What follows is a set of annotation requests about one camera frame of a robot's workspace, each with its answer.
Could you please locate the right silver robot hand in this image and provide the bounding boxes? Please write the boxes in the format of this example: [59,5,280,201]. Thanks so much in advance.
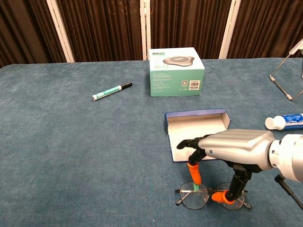
[176,129,277,204]

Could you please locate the thin wire-frame eyeglasses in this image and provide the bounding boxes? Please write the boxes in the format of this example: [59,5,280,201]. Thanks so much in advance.
[174,181,253,211]

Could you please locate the blue open glasses case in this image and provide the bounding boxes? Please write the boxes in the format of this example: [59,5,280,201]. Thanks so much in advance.
[164,108,232,163]

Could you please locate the white blue toothpaste tube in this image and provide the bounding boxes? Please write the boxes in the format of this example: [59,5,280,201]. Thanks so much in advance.
[265,113,303,131]

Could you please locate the teal speaker product box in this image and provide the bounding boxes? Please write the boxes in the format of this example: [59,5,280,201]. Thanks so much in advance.
[148,47,205,97]

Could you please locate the dark brown curtain panel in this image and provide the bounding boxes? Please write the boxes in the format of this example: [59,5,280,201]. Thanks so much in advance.
[55,0,144,63]
[150,0,232,60]
[0,0,66,69]
[227,0,303,59]

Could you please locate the green whiteboard marker black cap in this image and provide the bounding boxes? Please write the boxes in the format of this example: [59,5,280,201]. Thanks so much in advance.
[91,81,133,102]

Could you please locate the teal felt table cover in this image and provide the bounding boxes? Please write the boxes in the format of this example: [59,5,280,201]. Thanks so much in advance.
[0,57,303,227]

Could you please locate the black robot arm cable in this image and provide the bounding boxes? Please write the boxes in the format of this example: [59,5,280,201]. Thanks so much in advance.
[274,174,303,211]

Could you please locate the folding metal wire stand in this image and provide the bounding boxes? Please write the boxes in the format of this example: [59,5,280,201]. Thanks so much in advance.
[269,39,303,102]

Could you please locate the white partition post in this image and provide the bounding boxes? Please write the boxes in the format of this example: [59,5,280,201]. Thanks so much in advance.
[46,0,75,63]
[139,0,152,61]
[218,0,242,60]

